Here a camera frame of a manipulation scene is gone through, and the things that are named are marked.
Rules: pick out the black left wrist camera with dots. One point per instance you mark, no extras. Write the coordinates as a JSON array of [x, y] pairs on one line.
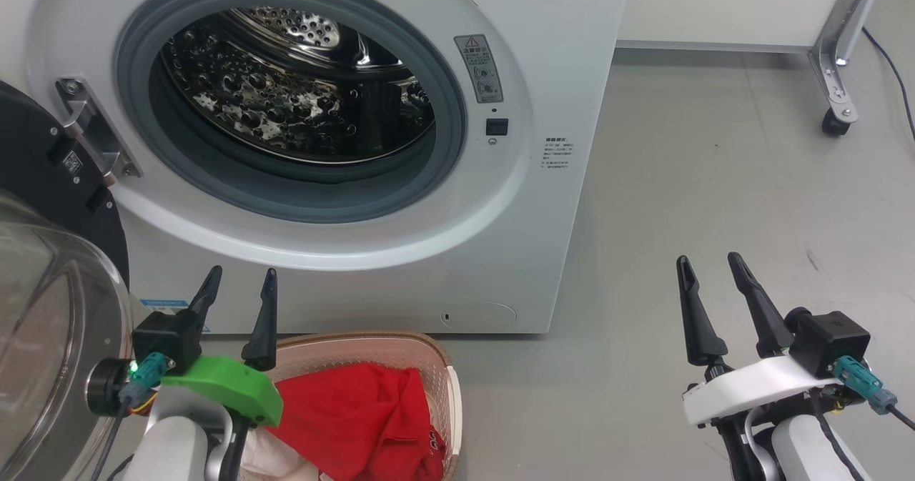
[[168, 341]]

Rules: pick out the red garment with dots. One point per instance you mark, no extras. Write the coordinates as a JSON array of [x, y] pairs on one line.
[[350, 417]]

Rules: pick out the blue energy label sticker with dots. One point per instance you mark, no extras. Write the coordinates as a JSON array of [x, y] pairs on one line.
[[161, 304]]

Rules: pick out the white front-load washing machine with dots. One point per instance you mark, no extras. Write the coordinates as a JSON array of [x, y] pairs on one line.
[[543, 238]]

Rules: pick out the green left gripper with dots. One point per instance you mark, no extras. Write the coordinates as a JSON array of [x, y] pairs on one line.
[[229, 388]]

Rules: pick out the white garment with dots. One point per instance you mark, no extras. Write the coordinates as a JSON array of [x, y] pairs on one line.
[[275, 463]]

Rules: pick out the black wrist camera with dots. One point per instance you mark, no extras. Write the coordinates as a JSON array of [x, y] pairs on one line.
[[168, 341], [829, 341]]

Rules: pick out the grey bracket with caster wheel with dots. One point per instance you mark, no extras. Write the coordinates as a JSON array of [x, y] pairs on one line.
[[833, 73]]

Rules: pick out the dark round washing machine door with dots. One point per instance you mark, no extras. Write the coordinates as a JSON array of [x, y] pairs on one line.
[[43, 309]]

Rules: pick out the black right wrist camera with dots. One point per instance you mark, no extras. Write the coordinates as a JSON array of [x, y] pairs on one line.
[[829, 341]]

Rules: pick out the cream perforated laundry basket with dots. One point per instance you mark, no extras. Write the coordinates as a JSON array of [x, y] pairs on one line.
[[436, 367]]

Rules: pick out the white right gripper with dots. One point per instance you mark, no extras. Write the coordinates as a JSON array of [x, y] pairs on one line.
[[758, 388]]

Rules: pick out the white partition board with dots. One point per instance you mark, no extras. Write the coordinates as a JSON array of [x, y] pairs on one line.
[[715, 2]]

